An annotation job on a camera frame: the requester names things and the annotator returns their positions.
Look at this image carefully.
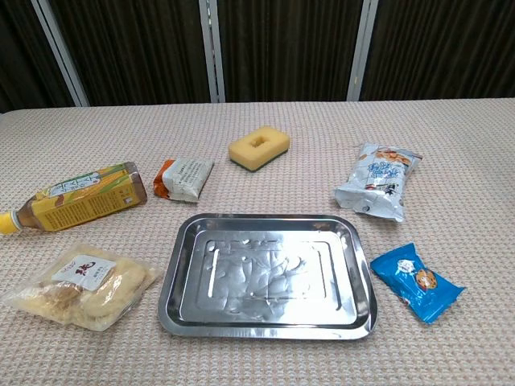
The silver metal tray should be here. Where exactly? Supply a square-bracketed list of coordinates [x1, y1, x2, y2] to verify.
[157, 212, 379, 341]

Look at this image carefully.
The clear bag of pastries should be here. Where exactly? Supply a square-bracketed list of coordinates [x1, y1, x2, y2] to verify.
[0, 243, 163, 333]

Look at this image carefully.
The yellow sponge with green base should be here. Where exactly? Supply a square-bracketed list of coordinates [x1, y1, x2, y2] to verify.
[228, 125, 291, 175]

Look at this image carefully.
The orange and white snack packet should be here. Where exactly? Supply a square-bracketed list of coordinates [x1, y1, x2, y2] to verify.
[152, 158, 215, 202]

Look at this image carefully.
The silver and blue snack bag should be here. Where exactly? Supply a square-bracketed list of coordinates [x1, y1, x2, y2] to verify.
[334, 142, 424, 224]

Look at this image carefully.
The beige checkered tablecloth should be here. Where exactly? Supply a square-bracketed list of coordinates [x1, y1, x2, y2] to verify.
[0, 97, 515, 386]

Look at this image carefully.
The yellow label tea bottle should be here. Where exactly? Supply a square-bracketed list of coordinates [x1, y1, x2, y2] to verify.
[0, 161, 149, 235]

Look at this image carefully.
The blue cookie packet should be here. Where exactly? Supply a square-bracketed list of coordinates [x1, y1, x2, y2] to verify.
[369, 241, 467, 325]

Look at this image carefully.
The grey metal partition post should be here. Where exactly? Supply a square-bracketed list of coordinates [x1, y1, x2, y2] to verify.
[346, 0, 380, 102]
[31, 0, 90, 108]
[198, 0, 227, 104]

